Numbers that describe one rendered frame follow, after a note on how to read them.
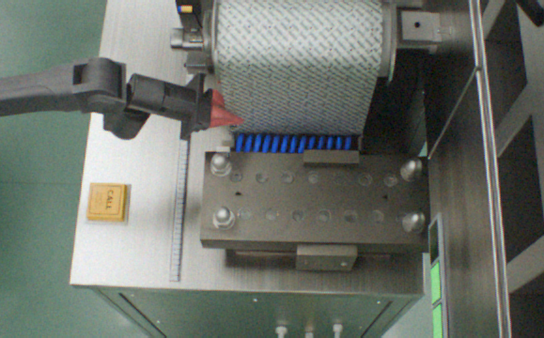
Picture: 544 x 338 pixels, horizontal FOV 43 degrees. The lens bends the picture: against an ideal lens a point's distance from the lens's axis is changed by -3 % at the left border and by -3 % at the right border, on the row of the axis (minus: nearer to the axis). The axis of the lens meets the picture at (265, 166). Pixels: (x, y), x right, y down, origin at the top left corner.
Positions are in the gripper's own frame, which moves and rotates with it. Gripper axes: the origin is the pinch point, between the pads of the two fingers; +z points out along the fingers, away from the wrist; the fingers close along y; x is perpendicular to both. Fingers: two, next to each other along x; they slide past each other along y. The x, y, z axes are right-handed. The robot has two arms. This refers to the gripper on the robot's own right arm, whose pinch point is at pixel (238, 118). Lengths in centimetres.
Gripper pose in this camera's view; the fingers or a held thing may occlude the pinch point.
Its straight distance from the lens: 120.4
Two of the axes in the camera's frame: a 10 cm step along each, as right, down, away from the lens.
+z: 8.7, 2.1, 4.4
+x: 4.9, -3.1, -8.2
